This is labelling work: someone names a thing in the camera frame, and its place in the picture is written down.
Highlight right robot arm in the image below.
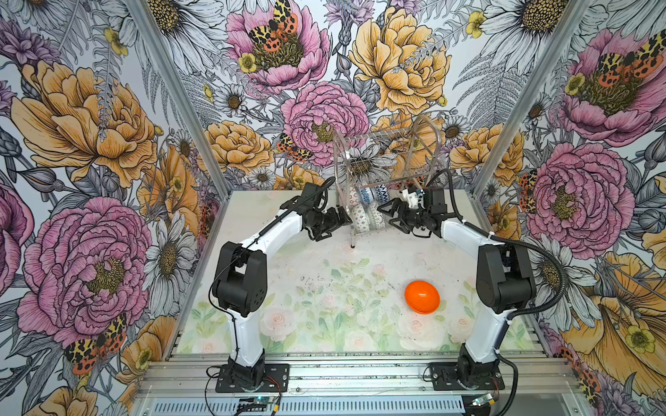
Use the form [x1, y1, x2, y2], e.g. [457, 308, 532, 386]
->
[377, 187, 536, 390]

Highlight green circuit board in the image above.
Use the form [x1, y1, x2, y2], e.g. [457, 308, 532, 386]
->
[470, 393, 495, 407]

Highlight left aluminium corner post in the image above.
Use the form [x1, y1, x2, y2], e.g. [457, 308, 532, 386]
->
[128, 1, 231, 202]

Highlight aluminium corner post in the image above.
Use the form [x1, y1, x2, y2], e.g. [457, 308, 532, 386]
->
[128, 1, 231, 202]
[471, 0, 591, 198]

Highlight right aluminium corner post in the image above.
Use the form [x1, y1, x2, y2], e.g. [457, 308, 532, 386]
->
[471, 0, 591, 198]

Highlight orange plastic bowl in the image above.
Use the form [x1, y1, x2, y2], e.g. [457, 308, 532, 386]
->
[404, 280, 441, 315]

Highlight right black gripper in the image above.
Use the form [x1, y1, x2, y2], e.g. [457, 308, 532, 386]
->
[378, 197, 432, 235]

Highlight blue floral bowl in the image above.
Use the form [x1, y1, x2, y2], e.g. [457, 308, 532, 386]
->
[358, 187, 375, 206]

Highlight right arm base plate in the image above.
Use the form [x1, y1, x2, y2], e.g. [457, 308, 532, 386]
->
[428, 362, 506, 392]

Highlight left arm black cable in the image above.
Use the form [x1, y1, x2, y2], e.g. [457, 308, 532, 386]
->
[207, 176, 336, 360]

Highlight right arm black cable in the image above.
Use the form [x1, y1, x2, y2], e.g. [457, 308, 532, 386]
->
[425, 168, 566, 416]

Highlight aluminium front rail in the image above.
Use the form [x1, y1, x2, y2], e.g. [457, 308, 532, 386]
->
[131, 351, 594, 415]

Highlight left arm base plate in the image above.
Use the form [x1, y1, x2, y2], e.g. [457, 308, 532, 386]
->
[215, 363, 291, 393]

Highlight silver wire dish rack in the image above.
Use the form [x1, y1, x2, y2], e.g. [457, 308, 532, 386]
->
[331, 113, 446, 216]

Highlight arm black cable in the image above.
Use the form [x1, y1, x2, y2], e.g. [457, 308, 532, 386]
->
[207, 176, 336, 360]
[425, 168, 566, 416]

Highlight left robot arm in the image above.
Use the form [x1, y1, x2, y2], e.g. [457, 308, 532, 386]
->
[209, 178, 351, 393]

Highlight green patterned bowl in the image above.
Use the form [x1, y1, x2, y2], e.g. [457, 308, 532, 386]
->
[350, 205, 370, 233]

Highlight dark blue patterned bowl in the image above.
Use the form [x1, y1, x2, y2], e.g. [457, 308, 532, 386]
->
[348, 187, 361, 208]

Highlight white black lattice bowl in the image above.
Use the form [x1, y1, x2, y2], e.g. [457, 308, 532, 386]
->
[367, 202, 386, 230]

